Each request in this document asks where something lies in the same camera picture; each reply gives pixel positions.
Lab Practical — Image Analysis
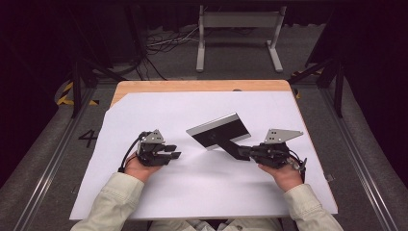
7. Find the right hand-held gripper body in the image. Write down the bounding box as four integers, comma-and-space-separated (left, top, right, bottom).
251, 128, 304, 169

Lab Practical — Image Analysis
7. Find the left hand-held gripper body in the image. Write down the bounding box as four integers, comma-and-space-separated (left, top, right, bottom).
136, 129, 167, 167

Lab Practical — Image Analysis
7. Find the silver photo frame black stand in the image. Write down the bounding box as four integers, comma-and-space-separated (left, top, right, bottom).
186, 112, 252, 162

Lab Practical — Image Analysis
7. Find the person's left hand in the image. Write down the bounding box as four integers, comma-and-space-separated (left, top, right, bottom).
124, 153, 163, 184

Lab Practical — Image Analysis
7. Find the person's right hand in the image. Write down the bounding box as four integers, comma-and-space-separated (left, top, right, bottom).
258, 163, 304, 193

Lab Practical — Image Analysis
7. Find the white paper sheet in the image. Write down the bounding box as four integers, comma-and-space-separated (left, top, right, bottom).
69, 90, 339, 221

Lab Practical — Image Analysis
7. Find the yellow black striped tape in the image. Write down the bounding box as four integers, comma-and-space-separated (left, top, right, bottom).
56, 81, 99, 107
290, 68, 324, 100

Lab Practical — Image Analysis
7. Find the person's pale clothed torso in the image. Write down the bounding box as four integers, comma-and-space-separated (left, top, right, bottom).
148, 218, 285, 231

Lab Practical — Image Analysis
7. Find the black metal stand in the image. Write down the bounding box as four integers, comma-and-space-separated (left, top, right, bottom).
288, 57, 346, 119
70, 47, 127, 119

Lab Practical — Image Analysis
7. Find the dark curtain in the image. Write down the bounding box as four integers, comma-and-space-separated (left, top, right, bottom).
140, 0, 332, 33

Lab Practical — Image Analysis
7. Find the left hand-held gripper black cable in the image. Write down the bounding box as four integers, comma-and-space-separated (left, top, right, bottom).
117, 131, 152, 173

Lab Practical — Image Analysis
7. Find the hand-held gripper black cable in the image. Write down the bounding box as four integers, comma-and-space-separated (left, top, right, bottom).
286, 148, 309, 184
117, 131, 152, 173

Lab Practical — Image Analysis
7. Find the right hand-held gripper black cable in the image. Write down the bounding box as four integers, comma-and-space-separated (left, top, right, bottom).
286, 148, 309, 184

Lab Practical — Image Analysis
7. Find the metal floor rail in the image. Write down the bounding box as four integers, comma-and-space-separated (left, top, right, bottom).
320, 86, 400, 231
13, 86, 97, 231

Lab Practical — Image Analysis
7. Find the bundle of floor cables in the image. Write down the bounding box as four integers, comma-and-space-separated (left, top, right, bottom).
121, 26, 200, 82

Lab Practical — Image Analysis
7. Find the grey metal stand frame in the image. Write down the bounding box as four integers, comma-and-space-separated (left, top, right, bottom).
195, 4, 288, 73

